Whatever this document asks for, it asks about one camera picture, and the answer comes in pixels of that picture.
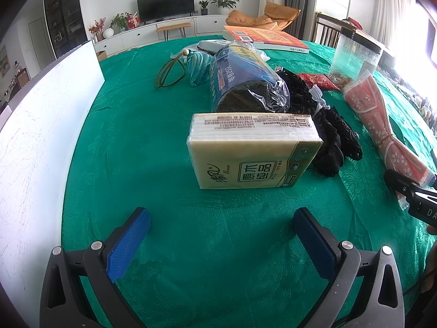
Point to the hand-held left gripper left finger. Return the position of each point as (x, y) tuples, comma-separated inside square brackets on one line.
[(129, 242)]

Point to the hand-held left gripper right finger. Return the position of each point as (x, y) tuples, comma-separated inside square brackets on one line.
[(314, 242)]

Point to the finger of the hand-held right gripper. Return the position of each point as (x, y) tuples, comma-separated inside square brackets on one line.
[(396, 181)]

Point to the black lace cloth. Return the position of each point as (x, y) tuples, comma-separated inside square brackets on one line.
[(341, 133)]

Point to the red patterned roll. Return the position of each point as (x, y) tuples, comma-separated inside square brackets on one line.
[(368, 109)]

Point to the beige tissue pack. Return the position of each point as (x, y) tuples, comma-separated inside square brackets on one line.
[(239, 157)]

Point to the person's right hand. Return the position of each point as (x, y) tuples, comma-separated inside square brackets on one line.
[(432, 266)]

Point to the green tablecloth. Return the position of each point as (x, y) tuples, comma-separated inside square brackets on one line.
[(136, 143)]

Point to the red packet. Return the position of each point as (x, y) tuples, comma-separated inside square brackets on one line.
[(319, 81)]

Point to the clear plastic jar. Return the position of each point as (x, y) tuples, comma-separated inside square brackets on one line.
[(351, 58)]

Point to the white board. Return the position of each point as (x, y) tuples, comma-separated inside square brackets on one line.
[(41, 126)]

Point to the wooden chair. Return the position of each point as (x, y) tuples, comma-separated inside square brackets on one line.
[(326, 29)]

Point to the white sheer curtain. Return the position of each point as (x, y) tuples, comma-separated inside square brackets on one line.
[(392, 0)]

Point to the teal striped pouch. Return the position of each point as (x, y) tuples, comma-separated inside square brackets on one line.
[(198, 68)]

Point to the blue plastic bag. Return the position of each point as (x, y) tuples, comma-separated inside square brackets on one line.
[(235, 71)]

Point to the cardboard box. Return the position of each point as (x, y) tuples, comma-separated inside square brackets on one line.
[(101, 55)]

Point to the orange book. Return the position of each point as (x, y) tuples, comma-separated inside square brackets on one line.
[(269, 36)]

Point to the orange lounge chair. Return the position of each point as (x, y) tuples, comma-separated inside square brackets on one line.
[(273, 15)]

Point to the white television cabinet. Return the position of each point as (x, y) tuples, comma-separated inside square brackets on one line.
[(136, 36)]

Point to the white plastic packet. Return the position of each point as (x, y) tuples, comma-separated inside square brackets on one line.
[(213, 45)]

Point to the red flowers in white vase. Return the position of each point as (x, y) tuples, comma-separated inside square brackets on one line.
[(99, 27)]

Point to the wooden bench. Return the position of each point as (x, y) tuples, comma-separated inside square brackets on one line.
[(173, 26)]

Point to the bushy green potted plant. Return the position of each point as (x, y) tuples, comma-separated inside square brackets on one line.
[(119, 20)]

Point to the dark display cabinet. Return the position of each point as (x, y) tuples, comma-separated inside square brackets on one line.
[(65, 13)]

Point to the black television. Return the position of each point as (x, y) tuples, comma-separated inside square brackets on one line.
[(165, 3)]

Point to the small green potted plant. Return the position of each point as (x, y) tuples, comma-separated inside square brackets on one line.
[(203, 5)]

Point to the large green potted plant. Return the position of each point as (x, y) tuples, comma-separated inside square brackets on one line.
[(223, 1)]

